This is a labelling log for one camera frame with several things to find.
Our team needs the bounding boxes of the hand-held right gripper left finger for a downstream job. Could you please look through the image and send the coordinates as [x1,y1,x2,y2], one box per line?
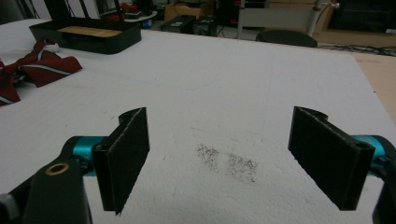
[91,106,150,217]

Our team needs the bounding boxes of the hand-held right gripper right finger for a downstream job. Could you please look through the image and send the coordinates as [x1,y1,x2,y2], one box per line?
[288,105,376,212]

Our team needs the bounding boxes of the dark red striped bow tie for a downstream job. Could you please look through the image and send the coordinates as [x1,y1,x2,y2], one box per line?
[0,37,83,107]

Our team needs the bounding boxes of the black tray with wooden bottom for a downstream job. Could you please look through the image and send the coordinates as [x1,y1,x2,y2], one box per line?
[28,17,143,56]

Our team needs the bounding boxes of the round black stool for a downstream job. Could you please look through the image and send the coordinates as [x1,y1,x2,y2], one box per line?
[255,29,319,49]

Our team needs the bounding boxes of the black equipment case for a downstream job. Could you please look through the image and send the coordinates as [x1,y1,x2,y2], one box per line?
[160,14,218,37]

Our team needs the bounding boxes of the cardboard box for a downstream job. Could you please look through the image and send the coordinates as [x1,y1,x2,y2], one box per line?
[163,1,216,22]

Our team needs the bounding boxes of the black cables on floor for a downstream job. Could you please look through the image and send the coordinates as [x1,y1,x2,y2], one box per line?
[317,44,396,58]

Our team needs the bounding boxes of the white metal table frame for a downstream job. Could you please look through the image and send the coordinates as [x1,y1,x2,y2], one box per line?
[236,0,340,40]

